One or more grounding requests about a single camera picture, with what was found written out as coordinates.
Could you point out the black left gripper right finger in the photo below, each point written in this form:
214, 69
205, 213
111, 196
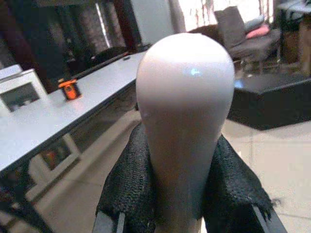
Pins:
233, 191

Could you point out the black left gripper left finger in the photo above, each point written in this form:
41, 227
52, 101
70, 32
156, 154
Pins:
128, 184

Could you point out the long white table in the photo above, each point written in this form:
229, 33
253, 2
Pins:
70, 109

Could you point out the black low coffee table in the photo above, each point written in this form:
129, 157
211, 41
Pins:
269, 97

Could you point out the orange and black tape measure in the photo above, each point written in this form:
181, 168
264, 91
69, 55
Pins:
70, 89

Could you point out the small black object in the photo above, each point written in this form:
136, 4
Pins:
126, 58

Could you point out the white box with window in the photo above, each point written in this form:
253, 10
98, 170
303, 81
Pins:
18, 93

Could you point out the grey armchair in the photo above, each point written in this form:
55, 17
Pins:
247, 38

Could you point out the pink cushion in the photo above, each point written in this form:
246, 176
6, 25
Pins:
257, 31

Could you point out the grey cushion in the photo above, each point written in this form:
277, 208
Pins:
253, 21

